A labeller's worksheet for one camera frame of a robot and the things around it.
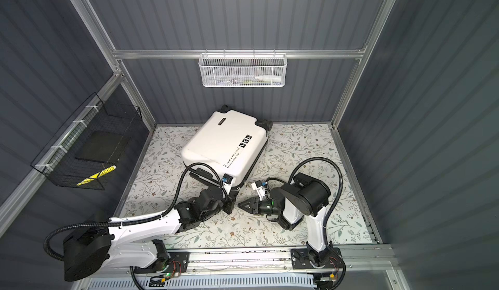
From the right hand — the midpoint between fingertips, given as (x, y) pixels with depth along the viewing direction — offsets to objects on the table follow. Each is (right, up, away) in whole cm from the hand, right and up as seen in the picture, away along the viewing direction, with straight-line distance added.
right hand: (243, 210), depth 84 cm
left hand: (-1, +8, -3) cm, 9 cm away
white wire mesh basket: (-3, +76, +40) cm, 86 cm away
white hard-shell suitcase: (-5, +29, +1) cm, 30 cm away
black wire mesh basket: (-59, +25, -11) cm, 65 cm away
